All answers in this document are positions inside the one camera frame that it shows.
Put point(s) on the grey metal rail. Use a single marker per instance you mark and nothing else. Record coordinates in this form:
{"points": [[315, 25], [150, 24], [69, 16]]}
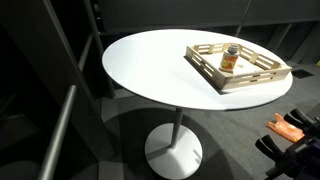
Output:
{"points": [[60, 130], [85, 53]]}

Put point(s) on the white table pedestal base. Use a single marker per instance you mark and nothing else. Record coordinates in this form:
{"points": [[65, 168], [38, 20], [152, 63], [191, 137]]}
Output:
{"points": [[173, 156]]}

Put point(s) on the orange plastic object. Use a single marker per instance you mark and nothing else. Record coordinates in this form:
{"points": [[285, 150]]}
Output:
{"points": [[286, 130]]}

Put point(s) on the black clamp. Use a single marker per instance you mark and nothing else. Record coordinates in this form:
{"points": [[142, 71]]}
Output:
{"points": [[271, 148], [298, 120]]}

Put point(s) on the wooden slatted tray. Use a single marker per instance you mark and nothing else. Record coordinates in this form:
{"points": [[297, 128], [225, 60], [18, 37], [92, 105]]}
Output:
{"points": [[230, 81]]}

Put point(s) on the dark floor plate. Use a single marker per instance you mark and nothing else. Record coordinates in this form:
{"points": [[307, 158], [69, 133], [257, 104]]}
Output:
{"points": [[302, 73]]}

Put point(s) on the small metal cup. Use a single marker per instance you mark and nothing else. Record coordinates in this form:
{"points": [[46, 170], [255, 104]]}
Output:
{"points": [[228, 61]]}

